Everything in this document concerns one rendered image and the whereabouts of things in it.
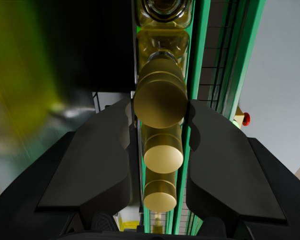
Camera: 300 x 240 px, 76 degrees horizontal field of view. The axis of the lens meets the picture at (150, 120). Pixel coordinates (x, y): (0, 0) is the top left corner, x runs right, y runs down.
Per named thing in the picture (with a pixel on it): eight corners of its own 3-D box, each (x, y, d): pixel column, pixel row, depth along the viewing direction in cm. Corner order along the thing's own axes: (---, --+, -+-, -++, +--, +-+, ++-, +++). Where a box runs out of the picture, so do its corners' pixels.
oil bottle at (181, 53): (147, 15, 35) (131, 35, 17) (178, 15, 35) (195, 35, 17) (147, 47, 38) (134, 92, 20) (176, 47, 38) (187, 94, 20)
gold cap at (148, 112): (137, 57, 15) (129, 77, 11) (185, 58, 14) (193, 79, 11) (139, 100, 16) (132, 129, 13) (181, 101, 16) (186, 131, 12)
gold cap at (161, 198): (145, 158, 22) (141, 191, 18) (176, 159, 22) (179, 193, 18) (145, 179, 24) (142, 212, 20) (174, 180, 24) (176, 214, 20)
